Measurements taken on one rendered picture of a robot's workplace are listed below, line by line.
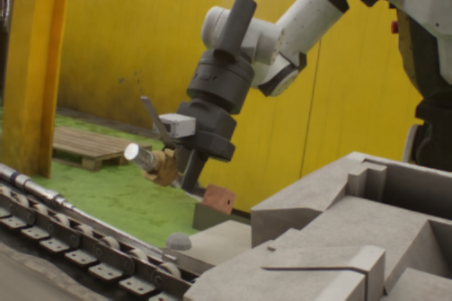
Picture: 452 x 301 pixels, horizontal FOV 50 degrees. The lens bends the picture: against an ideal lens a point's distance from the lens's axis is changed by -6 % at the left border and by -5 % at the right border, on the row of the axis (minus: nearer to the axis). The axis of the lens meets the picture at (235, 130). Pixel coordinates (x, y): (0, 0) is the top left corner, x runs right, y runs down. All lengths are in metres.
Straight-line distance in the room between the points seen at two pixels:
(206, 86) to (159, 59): 6.57
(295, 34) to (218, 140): 0.39
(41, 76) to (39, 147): 0.58
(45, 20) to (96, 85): 4.14
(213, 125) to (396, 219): 0.31
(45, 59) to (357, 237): 3.85
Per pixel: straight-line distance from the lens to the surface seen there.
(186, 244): 0.81
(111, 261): 0.82
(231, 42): 0.74
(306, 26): 1.03
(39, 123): 4.27
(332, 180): 0.59
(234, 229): 0.94
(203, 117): 0.74
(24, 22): 4.05
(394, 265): 0.46
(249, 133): 3.06
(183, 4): 7.15
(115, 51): 7.95
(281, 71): 1.02
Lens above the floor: 1.09
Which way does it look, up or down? 7 degrees down
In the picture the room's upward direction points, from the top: 8 degrees clockwise
